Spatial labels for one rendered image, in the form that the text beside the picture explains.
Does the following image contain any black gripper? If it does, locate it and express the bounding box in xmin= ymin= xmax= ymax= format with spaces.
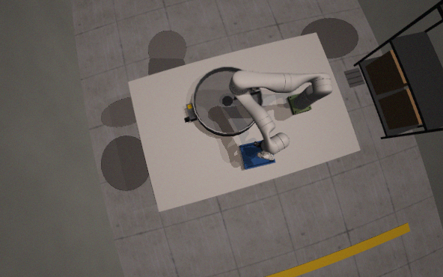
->
xmin=254 ymin=141 xmax=263 ymax=151

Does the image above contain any blue shallow tray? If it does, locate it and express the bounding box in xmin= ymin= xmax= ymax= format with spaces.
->
xmin=239 ymin=142 xmax=275 ymax=169

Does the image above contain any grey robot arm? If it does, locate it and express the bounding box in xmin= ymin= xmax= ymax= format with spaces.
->
xmin=229 ymin=70 xmax=333 ymax=160

